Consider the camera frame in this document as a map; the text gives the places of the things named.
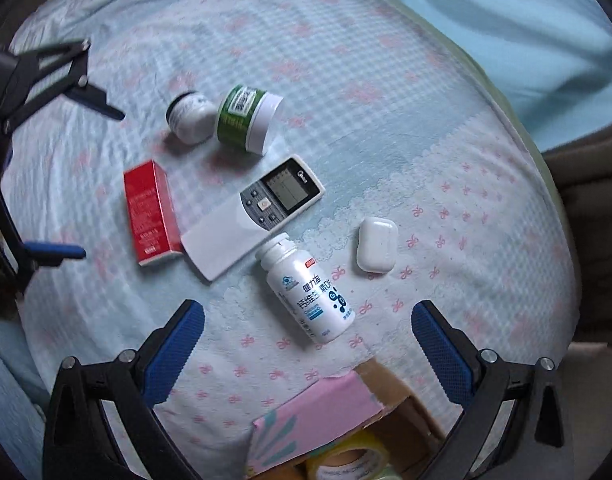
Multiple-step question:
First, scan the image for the yellow packing tape roll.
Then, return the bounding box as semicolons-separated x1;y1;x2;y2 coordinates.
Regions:
306;430;389;480

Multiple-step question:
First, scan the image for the white remote control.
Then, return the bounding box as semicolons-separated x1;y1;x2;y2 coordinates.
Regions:
181;155;325;282

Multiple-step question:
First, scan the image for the floral checked bed quilt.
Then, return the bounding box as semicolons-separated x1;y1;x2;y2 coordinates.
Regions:
0;0;582;480

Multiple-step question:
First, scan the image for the black capped white bottle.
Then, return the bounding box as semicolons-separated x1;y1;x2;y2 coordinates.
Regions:
166;91;217;145

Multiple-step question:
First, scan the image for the green labelled white jar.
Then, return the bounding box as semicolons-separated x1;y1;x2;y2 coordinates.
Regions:
215;84;284;156

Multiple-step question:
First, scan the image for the white blue-labelled pill bottle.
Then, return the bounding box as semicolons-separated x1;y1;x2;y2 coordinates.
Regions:
255;233;356;344

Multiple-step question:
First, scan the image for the light blue sheer curtain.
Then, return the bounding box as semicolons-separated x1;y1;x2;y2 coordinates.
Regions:
398;0;612;151

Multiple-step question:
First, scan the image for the red rectangular carton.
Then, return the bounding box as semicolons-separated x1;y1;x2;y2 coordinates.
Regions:
124;159;182;266

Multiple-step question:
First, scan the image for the brown drape curtain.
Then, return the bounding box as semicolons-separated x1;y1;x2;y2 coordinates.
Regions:
543;125;612;347

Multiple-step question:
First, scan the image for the white earbuds case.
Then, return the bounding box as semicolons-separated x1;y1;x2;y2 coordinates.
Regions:
356;217;398;274

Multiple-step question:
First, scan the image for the brown cardboard box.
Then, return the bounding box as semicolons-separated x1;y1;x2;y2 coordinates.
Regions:
246;359;445;479

